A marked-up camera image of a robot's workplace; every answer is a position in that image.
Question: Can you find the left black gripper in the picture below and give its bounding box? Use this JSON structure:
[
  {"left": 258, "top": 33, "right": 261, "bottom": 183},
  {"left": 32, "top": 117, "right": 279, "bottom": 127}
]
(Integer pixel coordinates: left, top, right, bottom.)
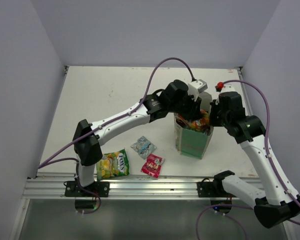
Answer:
[{"left": 168, "top": 91, "right": 203, "bottom": 122}]

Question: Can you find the orange candy bag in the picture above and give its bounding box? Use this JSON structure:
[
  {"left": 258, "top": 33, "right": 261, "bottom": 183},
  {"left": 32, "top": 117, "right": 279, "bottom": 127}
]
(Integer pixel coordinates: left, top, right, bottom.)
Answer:
[{"left": 175, "top": 109, "right": 212, "bottom": 136}]

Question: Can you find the green paper bag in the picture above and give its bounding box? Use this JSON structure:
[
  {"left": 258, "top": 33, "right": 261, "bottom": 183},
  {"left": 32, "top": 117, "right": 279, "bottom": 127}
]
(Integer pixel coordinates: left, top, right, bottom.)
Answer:
[{"left": 173, "top": 91, "right": 215, "bottom": 160}]

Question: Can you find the small grey snack packet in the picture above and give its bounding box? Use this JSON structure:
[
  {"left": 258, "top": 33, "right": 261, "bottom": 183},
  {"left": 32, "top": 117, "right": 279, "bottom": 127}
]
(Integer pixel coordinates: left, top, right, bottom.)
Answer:
[{"left": 130, "top": 136, "right": 157, "bottom": 160}]

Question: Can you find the green Fox's candy bag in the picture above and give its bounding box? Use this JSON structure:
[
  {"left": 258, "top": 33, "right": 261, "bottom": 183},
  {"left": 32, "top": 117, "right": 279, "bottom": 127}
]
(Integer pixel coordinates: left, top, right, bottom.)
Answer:
[{"left": 96, "top": 149, "right": 130, "bottom": 181}]

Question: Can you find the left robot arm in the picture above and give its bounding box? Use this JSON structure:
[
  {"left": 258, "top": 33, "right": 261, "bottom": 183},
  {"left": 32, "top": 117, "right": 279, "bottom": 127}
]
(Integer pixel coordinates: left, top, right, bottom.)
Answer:
[{"left": 73, "top": 79, "right": 208, "bottom": 197}]

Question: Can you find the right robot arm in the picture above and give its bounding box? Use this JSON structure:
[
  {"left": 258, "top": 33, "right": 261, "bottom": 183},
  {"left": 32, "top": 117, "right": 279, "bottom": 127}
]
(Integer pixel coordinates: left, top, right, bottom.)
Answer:
[{"left": 210, "top": 91, "right": 300, "bottom": 229}]

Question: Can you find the small pink snack packet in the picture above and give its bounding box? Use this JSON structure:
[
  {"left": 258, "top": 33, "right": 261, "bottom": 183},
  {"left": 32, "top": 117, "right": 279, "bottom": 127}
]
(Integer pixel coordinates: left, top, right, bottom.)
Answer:
[{"left": 140, "top": 153, "right": 165, "bottom": 179}]

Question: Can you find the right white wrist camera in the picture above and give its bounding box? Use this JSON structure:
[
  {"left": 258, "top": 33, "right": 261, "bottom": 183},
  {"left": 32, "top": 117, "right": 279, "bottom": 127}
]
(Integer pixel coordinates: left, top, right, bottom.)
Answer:
[{"left": 215, "top": 82, "right": 236, "bottom": 94}]

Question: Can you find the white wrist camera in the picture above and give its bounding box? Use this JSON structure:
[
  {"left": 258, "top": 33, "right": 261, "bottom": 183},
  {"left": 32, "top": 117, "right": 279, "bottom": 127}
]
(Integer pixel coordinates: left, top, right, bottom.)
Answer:
[
  {"left": 187, "top": 79, "right": 208, "bottom": 101},
  {"left": 215, "top": 82, "right": 236, "bottom": 94}
]

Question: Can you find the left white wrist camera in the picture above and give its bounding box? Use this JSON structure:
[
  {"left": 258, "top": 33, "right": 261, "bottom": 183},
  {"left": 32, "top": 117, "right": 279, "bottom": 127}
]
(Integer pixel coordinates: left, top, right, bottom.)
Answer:
[{"left": 187, "top": 79, "right": 208, "bottom": 101}]

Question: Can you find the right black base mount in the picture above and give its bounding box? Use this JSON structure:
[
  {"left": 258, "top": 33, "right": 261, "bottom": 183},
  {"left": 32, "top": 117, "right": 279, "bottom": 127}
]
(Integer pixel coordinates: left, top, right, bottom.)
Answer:
[{"left": 196, "top": 178, "right": 235, "bottom": 198}]

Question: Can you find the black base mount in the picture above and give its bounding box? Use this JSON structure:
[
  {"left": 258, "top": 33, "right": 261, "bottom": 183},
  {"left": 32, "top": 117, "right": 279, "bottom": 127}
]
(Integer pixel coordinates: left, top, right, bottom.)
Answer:
[
  {"left": 196, "top": 178, "right": 235, "bottom": 198},
  {"left": 63, "top": 180, "right": 110, "bottom": 198}
]

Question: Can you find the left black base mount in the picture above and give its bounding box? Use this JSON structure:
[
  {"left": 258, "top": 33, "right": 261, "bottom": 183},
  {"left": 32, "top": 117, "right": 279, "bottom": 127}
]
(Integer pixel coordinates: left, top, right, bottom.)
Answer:
[{"left": 63, "top": 180, "right": 110, "bottom": 198}]

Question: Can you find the aluminium mounting rail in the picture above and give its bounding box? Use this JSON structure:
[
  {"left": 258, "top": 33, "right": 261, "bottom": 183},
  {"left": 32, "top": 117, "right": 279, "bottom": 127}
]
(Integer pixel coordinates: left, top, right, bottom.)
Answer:
[{"left": 22, "top": 174, "right": 266, "bottom": 200}]

